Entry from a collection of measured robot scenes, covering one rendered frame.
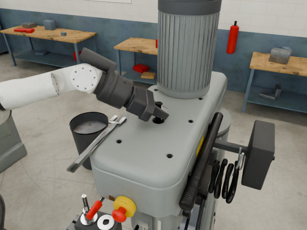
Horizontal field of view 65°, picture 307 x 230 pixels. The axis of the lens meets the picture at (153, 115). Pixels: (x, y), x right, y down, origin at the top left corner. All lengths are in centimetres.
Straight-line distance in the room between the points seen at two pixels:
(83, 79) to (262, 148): 67
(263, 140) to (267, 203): 217
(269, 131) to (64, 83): 79
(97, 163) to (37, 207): 252
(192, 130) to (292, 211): 258
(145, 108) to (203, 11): 33
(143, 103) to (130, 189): 23
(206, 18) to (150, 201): 54
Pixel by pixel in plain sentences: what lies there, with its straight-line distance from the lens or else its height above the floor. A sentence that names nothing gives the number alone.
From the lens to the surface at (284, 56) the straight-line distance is 444.
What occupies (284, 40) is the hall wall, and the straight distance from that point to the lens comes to 492.
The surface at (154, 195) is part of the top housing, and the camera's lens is 60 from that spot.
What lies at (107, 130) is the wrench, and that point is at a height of 190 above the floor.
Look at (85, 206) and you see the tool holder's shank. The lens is 137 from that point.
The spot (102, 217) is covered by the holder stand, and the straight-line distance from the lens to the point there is 145.
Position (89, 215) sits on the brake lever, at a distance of 74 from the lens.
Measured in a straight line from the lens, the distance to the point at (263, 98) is 470.
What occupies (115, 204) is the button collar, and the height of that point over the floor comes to 177.
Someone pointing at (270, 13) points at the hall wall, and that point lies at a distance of 483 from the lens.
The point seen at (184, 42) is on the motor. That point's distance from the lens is 78.
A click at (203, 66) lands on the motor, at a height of 200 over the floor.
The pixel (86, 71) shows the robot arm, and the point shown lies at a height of 208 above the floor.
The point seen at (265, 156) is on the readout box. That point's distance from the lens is 99.
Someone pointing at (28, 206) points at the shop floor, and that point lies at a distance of 318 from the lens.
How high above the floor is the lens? 230
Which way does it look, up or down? 33 degrees down
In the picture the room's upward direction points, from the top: straight up
